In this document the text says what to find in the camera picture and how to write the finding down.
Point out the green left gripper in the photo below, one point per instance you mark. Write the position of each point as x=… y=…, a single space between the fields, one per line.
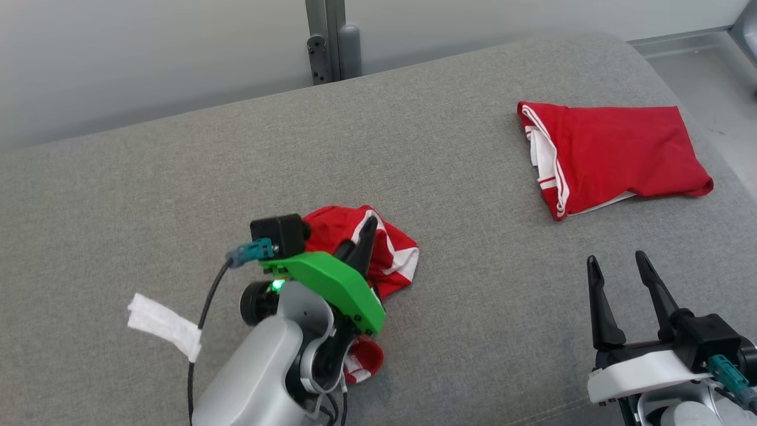
x=337 y=287

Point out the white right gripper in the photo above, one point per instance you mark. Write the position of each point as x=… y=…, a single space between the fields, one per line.
x=644 y=373

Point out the red shorts white waistband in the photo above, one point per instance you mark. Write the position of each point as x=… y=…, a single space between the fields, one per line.
x=396 y=254

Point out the red basketball jersey number print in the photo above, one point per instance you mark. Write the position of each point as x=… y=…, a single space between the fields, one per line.
x=621 y=148

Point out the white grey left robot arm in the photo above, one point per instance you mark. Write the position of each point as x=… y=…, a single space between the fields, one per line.
x=254 y=373

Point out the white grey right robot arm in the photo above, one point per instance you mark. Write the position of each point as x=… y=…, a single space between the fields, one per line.
x=686 y=414

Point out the grey metal support strut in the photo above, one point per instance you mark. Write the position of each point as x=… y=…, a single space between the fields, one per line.
x=746 y=26

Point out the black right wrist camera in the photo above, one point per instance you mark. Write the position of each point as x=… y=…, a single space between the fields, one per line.
x=707 y=334

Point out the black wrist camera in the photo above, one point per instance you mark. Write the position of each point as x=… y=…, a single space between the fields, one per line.
x=281 y=234
x=707 y=334

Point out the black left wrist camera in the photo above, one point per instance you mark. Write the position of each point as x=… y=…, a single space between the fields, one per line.
x=281 y=234

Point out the teal left camera connector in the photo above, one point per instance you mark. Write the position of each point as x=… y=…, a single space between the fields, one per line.
x=251 y=251

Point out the teal camera connector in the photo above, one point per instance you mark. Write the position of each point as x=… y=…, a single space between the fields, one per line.
x=251 y=251
x=730 y=376

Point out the teal right camera connector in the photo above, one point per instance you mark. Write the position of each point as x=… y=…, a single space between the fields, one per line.
x=730 y=376

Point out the dark grey post bracket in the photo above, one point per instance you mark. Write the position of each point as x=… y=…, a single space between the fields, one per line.
x=318 y=59

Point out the grey cylindrical post cap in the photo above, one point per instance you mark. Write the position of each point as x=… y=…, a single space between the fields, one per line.
x=350 y=53

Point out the grey aluminium partition post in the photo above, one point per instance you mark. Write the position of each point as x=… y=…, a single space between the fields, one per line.
x=325 y=23

